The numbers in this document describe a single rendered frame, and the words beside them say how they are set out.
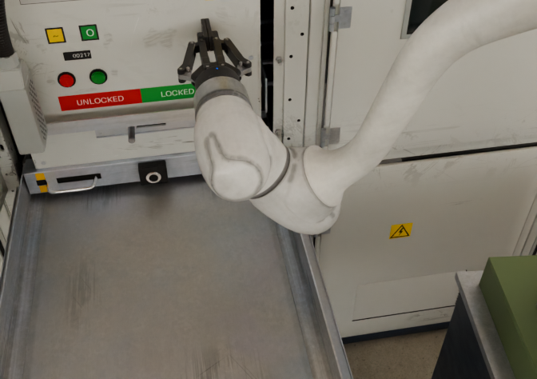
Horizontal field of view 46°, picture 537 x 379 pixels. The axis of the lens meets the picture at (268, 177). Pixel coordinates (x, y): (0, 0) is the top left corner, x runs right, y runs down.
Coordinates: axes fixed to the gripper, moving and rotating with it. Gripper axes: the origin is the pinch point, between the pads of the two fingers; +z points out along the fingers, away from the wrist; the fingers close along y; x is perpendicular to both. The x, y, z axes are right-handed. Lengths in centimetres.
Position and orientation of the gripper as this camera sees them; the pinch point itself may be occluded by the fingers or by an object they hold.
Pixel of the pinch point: (207, 34)
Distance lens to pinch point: 120.7
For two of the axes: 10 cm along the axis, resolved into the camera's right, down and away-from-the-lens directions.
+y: 9.8, -1.2, 1.3
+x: 0.0, -7.4, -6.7
